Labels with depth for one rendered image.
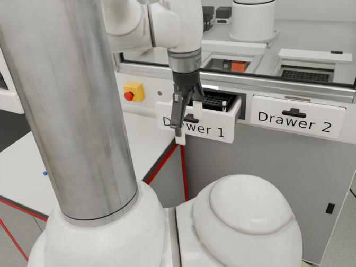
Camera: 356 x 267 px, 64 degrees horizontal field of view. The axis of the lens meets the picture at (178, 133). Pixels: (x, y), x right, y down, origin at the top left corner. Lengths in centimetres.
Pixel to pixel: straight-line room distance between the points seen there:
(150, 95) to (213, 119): 38
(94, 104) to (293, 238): 29
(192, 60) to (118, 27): 20
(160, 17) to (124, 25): 9
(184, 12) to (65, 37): 46
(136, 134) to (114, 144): 86
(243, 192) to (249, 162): 83
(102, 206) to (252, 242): 18
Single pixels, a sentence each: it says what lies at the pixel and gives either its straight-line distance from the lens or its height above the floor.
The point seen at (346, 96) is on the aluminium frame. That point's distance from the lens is 102.
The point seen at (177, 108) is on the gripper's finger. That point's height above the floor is 103.
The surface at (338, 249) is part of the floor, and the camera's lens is 181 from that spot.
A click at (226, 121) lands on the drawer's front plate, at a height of 91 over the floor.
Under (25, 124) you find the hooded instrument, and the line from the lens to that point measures 165.
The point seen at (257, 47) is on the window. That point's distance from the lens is 100.
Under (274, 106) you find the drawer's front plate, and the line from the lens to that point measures 104.
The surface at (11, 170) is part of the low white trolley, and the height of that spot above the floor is 76.
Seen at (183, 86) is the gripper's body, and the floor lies 108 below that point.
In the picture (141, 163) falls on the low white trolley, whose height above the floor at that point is 76.
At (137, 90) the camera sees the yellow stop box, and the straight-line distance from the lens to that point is 121.
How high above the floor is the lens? 143
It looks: 36 degrees down
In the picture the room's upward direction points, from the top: 6 degrees counter-clockwise
